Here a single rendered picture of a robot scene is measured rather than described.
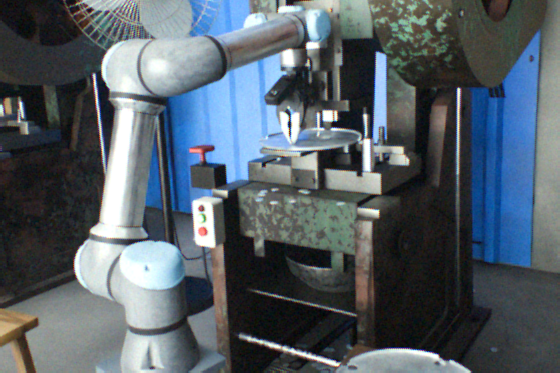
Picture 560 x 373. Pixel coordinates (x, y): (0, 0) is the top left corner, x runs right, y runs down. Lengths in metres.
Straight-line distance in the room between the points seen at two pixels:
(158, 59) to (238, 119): 2.28
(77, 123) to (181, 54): 1.88
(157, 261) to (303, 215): 0.60
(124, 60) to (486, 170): 1.94
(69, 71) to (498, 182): 1.93
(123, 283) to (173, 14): 1.35
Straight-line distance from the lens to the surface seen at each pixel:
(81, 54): 2.76
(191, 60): 1.17
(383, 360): 1.34
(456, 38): 1.33
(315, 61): 1.72
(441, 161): 1.92
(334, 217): 1.59
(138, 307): 1.17
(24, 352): 1.92
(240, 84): 3.40
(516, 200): 2.85
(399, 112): 1.90
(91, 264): 1.28
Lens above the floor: 1.06
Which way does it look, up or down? 12 degrees down
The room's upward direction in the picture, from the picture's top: 3 degrees counter-clockwise
